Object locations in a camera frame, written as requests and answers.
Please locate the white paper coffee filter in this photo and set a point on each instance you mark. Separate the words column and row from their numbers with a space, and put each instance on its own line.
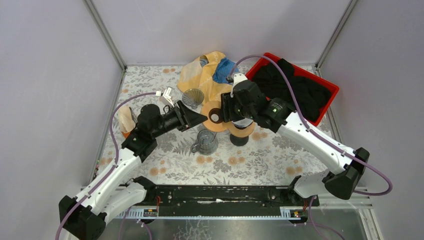
column 243, row 123

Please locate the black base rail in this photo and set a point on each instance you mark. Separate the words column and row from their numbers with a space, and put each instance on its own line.
column 220, row 200

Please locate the blue cloth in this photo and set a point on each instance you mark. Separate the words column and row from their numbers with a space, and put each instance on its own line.
column 223, row 70

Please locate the clear grey glass dripper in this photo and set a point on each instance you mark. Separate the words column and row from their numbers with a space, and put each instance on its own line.
column 193, row 98

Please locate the floral table mat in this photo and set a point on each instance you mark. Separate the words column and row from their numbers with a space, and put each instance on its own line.
column 267, row 158

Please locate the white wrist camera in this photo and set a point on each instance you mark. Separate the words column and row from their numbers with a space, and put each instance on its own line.
column 166, row 96
column 235, row 79

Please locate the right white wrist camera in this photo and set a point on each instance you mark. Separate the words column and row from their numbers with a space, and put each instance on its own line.
column 235, row 79

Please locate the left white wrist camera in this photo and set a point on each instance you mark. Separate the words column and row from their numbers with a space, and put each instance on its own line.
column 166, row 96

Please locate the dark glass carafe red rim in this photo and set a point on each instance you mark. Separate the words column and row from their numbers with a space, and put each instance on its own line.
column 238, row 141

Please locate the wooden ring holder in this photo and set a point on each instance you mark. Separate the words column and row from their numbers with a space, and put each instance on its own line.
column 240, row 132
column 214, row 122

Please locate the black cloth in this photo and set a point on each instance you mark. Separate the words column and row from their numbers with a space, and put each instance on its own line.
column 311, row 96

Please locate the yellow cloth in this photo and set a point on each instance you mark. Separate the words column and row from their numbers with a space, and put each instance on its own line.
column 198, row 74

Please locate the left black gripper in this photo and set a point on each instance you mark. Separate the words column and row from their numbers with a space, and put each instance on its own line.
column 181, row 116

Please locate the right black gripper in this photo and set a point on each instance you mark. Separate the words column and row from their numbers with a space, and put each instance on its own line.
column 227, row 102

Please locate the orange filter holder box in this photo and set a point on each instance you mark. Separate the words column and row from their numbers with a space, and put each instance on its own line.
column 126, row 120

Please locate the clear glass pitcher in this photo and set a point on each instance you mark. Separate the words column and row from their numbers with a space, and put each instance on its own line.
column 206, row 142

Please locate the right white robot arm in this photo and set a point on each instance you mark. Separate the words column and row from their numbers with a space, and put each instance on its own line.
column 344, row 164

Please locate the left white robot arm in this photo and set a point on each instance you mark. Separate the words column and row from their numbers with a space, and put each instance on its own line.
column 87, row 214

